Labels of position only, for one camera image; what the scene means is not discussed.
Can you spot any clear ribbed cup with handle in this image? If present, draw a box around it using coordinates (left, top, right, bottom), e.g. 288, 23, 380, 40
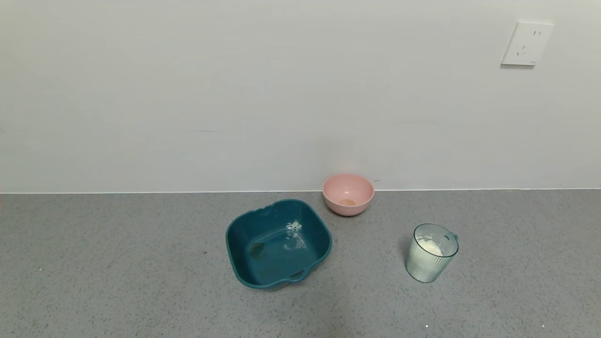
406, 223, 459, 284

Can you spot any pink bowl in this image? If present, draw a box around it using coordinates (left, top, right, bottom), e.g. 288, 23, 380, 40
322, 173, 375, 217

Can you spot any small white powder residue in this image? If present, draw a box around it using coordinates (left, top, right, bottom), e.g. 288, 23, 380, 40
284, 221, 308, 252

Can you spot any teal plastic tray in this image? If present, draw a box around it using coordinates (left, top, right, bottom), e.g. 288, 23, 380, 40
225, 199, 333, 291

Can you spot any white wall socket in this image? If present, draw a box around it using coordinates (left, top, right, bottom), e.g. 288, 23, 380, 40
501, 21, 555, 67

